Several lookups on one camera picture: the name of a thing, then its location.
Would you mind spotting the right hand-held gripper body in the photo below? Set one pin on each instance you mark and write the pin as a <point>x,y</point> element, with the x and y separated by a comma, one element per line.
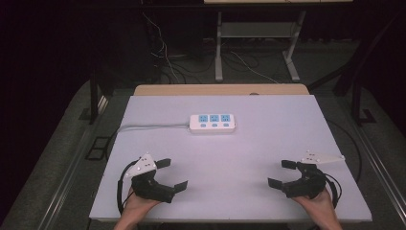
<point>306,183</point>

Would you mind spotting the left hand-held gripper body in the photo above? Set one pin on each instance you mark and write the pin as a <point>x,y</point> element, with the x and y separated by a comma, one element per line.
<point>150,188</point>

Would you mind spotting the person's left hand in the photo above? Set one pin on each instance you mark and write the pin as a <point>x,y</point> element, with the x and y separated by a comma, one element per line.
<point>138,204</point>

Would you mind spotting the person's right hand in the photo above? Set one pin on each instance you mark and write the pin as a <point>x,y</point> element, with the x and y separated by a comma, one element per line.
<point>314,204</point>

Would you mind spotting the white power strip blue sockets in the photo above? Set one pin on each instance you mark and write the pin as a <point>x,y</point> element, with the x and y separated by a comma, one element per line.
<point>213,123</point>

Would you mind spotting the black metal stand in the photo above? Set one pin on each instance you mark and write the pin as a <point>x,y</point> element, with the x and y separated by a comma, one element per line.
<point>93,99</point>
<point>356,102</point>

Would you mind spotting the black rectangular floor bracket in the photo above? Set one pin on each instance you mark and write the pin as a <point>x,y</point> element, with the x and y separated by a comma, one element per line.
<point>97,148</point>

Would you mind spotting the metal floor rail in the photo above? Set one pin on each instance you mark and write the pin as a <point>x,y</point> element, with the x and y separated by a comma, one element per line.
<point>381,169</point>
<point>68,179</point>

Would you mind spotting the white metal desk frame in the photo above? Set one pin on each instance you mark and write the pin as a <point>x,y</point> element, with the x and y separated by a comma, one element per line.
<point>220,44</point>

